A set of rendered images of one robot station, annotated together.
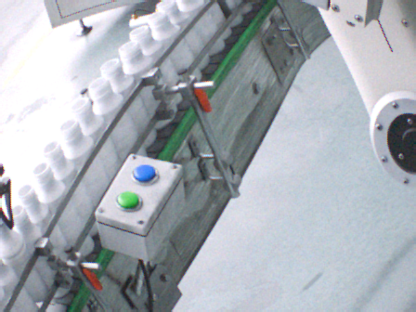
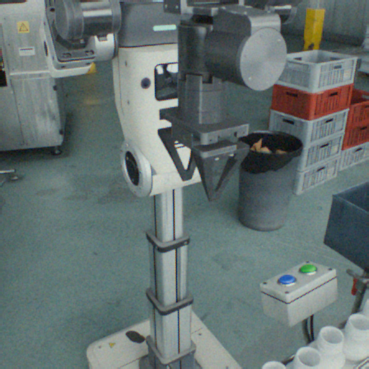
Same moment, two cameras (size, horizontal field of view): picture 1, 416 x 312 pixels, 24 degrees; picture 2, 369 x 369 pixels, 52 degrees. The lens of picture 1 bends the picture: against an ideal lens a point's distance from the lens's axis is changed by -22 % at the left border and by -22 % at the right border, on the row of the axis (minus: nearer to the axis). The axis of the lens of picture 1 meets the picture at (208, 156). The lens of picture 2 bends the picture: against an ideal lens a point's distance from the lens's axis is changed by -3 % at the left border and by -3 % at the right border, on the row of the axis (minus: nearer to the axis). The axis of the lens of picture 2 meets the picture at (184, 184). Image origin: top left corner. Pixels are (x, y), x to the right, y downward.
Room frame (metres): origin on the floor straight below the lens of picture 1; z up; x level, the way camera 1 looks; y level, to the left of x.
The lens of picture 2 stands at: (2.03, 0.14, 1.63)
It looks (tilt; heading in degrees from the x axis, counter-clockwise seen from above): 28 degrees down; 204
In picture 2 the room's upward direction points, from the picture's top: straight up
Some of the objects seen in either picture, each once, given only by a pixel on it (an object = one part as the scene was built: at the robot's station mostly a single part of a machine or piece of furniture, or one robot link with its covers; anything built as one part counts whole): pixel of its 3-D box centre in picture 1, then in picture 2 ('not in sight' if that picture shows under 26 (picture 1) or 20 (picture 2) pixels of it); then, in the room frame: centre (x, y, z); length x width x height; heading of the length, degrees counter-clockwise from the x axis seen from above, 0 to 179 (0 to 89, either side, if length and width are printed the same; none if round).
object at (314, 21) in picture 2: not in sight; (313, 30); (-8.93, -1.11, 0.55); 0.40 x 0.40 x 1.10; 56
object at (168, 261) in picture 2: not in sight; (169, 282); (1.15, -0.31, 0.74); 0.11 x 0.11 x 0.40; 56
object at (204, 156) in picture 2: not in sight; (208, 161); (1.62, -0.01, 1.44); 0.07 x 0.07 x 0.09; 56
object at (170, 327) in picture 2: not in sight; (170, 333); (1.15, -0.31, 0.49); 0.13 x 0.13 x 0.40; 56
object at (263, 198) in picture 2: not in sight; (265, 182); (-0.50, -0.34, 0.32); 0.45 x 0.45 x 0.64
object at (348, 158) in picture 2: not in sight; (341, 148); (-1.97, 0.13, 0.11); 0.61 x 0.41 x 0.22; 148
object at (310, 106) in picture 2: not in sight; (312, 95); (-1.34, -0.18, 0.78); 0.61 x 0.41 x 0.22; 152
